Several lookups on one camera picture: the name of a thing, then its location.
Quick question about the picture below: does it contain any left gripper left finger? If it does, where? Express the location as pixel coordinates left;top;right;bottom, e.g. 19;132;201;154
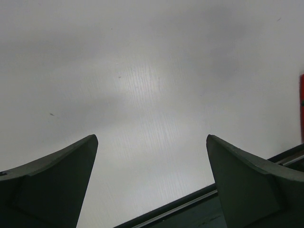
0;134;98;228

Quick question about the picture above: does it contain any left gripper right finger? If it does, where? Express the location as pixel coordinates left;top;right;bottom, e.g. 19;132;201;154
206;135;304;228

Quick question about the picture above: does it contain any red t shirt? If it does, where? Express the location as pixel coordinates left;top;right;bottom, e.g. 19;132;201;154
299;74;304;142

